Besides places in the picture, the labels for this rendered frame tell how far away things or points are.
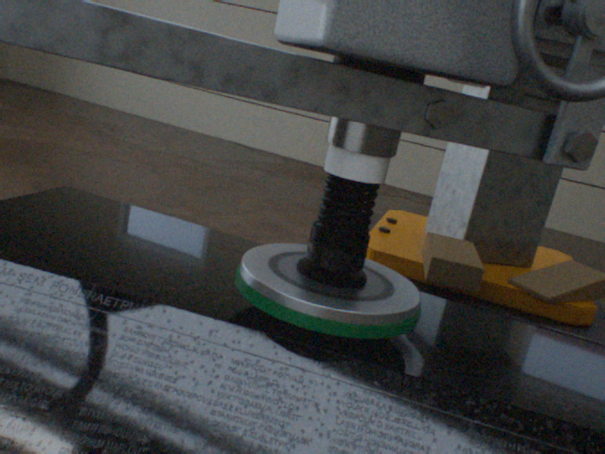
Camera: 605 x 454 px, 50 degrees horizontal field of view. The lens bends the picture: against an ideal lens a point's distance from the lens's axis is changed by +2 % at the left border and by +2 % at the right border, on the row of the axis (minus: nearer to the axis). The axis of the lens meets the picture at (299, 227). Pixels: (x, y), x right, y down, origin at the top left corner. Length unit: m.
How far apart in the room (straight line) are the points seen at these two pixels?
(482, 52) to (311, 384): 0.37
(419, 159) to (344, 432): 6.23
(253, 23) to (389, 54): 6.94
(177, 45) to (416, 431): 0.43
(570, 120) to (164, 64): 0.41
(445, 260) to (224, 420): 0.67
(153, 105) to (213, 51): 7.57
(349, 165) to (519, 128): 0.18
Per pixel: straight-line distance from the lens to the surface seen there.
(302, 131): 7.22
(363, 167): 0.69
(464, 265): 1.25
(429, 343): 0.79
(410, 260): 1.36
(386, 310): 0.68
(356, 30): 0.59
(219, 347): 0.70
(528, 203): 1.51
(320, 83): 0.63
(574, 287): 1.41
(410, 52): 0.60
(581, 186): 6.71
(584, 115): 0.73
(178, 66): 0.61
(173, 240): 0.95
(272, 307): 0.67
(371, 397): 0.68
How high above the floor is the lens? 1.14
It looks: 15 degrees down
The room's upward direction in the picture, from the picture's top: 12 degrees clockwise
